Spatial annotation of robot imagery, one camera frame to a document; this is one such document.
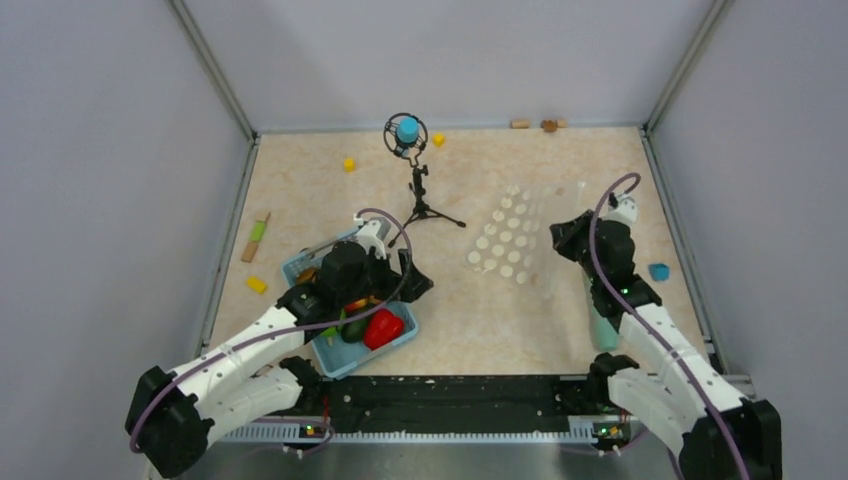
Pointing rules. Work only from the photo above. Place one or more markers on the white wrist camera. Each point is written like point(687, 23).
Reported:
point(371, 235)
point(622, 208)

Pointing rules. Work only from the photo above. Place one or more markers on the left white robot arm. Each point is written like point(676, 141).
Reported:
point(176, 415)

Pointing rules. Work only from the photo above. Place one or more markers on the yellow cube near microphone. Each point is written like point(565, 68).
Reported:
point(438, 140)

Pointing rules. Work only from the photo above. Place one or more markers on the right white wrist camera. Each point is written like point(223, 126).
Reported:
point(622, 208)

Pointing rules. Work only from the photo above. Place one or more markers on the red toy bell pepper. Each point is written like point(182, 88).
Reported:
point(384, 327)

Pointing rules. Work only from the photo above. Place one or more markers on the blue toy block right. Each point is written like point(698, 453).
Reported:
point(659, 272)

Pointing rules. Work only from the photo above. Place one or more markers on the blue perforated plastic basket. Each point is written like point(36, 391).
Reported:
point(342, 350)

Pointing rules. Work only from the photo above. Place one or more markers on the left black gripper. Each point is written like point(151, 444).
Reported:
point(391, 276)

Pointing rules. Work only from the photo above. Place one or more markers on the wooden cork piece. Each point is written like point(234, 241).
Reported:
point(520, 123)

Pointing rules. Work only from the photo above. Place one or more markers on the teal plastic bottle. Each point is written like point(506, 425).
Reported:
point(603, 336)

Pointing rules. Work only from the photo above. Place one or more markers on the clear polka dot zip bag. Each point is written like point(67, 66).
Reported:
point(515, 242)

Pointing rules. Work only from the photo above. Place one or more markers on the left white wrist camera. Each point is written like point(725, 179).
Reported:
point(371, 235)

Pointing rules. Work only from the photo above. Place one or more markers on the yellow cube left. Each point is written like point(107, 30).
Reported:
point(349, 165)

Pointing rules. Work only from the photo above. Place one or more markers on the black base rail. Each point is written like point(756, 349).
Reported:
point(470, 404)

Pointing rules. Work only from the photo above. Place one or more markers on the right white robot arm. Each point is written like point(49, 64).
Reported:
point(709, 426)

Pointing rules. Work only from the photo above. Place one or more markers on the dark green toy avocado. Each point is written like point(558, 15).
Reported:
point(354, 331)

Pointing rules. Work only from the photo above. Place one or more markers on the green and wood toy block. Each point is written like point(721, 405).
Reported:
point(257, 231)

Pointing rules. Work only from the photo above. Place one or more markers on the yellow block front left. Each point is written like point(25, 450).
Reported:
point(256, 285)

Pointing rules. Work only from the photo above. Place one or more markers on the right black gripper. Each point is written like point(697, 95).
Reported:
point(564, 233)

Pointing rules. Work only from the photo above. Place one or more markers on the brown wooden piece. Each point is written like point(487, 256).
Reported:
point(549, 125)

